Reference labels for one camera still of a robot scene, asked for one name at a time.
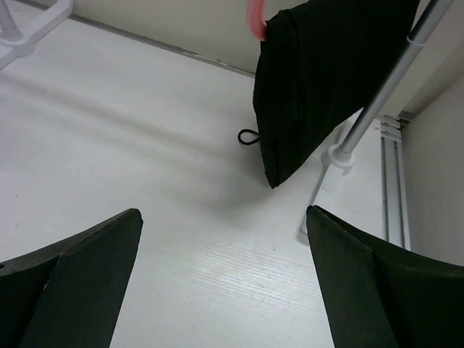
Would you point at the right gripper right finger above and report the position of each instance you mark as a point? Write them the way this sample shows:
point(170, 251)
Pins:
point(377, 294)

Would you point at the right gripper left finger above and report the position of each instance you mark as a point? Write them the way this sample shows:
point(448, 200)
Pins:
point(69, 293)

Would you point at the black trousers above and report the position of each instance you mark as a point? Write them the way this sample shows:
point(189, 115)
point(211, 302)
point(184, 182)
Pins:
point(320, 63)

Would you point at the pink plastic hanger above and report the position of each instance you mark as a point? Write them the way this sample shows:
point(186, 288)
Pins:
point(255, 18)

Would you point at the aluminium rail right side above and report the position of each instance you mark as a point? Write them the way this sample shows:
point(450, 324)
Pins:
point(395, 214)

